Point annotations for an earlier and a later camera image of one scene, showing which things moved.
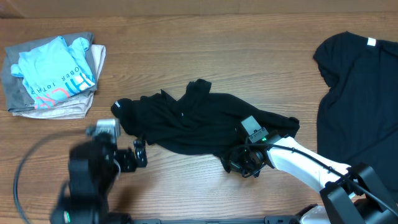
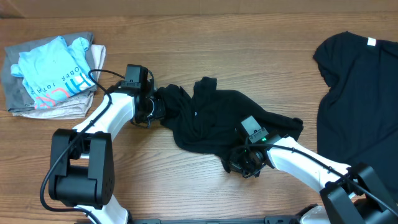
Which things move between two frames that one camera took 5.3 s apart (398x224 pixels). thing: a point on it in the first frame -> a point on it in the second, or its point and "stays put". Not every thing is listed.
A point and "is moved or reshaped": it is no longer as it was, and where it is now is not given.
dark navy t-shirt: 357,117 stays put
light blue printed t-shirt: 53,71 stays put
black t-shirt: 201,123 is moved or reshaped
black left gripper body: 125,162 -> 155,108
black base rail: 237,219 stays put
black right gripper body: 244,161 stays put
